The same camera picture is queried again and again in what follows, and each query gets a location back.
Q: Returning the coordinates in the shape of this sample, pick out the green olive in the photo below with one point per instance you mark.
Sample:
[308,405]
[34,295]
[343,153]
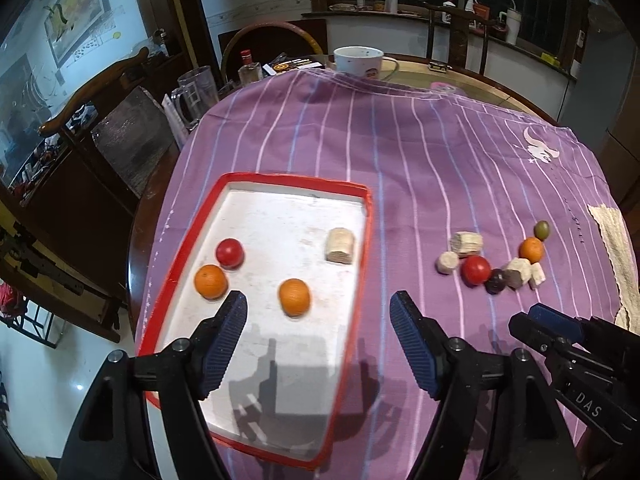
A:
[542,230]

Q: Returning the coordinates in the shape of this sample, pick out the large beige block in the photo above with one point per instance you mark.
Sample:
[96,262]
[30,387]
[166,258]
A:
[466,243]

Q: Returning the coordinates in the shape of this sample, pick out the dark plum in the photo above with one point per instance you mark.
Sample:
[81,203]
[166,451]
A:
[495,281]

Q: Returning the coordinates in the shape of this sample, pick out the dark wooden chair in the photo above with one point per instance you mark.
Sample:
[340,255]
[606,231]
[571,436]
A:
[457,40]

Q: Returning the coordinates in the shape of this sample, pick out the wooden armchair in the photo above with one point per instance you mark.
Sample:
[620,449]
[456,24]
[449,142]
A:
[132,140]

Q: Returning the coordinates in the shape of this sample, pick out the black box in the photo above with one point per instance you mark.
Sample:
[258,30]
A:
[295,65]

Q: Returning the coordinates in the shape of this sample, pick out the purple striped cloth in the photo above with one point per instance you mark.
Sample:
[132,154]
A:
[400,160]

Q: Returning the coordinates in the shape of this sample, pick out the framed wall painting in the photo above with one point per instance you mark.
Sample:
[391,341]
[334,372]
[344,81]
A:
[75,10]

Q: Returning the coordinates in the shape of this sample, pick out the small white block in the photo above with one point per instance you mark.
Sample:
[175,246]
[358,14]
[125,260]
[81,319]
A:
[537,275]

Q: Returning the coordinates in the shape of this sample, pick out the brown beige block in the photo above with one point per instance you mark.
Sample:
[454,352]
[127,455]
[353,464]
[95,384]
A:
[516,273]

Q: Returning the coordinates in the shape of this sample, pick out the white mug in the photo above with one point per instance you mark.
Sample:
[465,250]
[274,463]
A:
[357,62]

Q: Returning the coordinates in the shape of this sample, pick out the shallow dish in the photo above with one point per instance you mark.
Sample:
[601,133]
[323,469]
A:
[342,7]

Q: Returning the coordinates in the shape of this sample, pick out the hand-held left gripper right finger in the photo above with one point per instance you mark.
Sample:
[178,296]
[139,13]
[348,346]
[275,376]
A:
[414,345]

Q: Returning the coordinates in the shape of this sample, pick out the orange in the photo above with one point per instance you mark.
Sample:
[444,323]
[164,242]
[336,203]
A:
[295,297]
[210,282]
[531,250]

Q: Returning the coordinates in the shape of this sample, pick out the white spray bottle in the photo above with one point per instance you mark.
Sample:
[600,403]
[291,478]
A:
[470,4]

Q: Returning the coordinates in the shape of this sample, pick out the yellow sponge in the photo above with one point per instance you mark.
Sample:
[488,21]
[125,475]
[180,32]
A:
[550,57]

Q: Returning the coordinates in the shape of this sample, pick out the round beige block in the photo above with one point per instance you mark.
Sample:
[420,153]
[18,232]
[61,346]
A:
[446,262]

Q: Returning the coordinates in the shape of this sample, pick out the red rimmed white tray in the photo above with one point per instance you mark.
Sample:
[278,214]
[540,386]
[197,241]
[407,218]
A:
[280,210]

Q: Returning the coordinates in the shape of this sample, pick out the red tomato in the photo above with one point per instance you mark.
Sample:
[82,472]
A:
[475,270]
[230,252]

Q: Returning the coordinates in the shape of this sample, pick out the orange box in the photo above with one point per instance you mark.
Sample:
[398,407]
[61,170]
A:
[482,12]

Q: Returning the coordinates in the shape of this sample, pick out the red capped liquor bottle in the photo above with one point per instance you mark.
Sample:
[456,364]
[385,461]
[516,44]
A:
[249,70]

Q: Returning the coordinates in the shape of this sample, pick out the white tumbler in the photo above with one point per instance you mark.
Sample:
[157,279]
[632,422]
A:
[513,27]

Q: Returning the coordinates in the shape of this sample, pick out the white paper package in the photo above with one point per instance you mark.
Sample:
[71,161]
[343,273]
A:
[175,120]

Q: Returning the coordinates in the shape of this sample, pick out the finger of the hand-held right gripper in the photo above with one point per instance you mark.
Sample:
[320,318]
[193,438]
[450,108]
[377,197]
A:
[532,332]
[555,317]

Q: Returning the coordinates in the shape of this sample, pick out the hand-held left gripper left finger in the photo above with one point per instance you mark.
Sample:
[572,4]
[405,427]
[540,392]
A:
[225,345]

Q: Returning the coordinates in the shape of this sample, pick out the cream lace cloth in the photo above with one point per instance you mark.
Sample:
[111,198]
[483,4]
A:
[615,245]

